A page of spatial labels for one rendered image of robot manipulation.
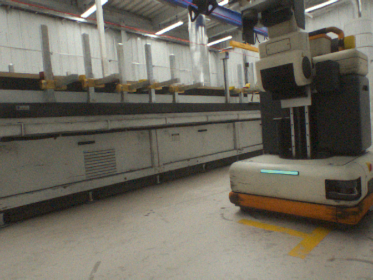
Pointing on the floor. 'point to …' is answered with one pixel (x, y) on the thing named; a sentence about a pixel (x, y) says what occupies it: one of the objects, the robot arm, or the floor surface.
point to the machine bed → (111, 151)
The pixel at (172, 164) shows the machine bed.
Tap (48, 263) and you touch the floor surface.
